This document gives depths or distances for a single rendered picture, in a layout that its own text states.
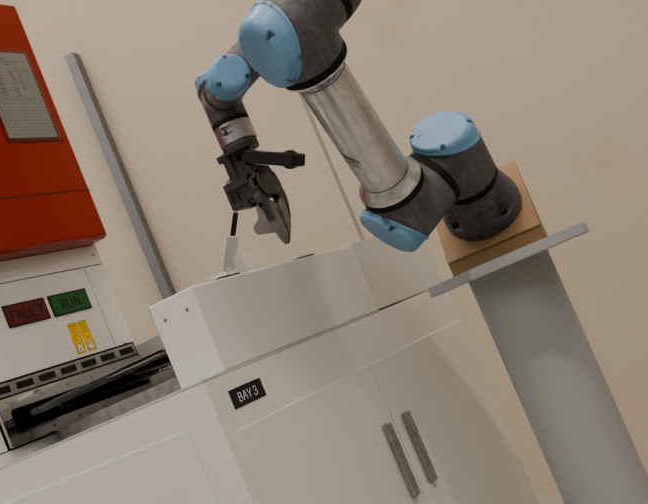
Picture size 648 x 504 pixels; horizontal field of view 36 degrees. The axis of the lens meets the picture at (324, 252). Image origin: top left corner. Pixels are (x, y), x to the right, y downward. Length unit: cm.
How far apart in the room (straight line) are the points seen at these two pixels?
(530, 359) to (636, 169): 186
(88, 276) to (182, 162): 169
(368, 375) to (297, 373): 22
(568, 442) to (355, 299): 48
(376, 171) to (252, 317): 31
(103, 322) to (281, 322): 71
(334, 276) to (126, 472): 56
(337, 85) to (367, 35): 226
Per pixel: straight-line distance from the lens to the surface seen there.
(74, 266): 234
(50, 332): 222
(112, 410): 200
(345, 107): 157
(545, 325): 186
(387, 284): 209
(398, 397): 196
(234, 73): 185
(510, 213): 188
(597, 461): 189
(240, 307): 164
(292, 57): 147
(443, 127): 178
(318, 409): 172
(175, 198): 399
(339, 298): 191
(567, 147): 366
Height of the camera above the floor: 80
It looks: 5 degrees up
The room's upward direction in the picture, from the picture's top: 23 degrees counter-clockwise
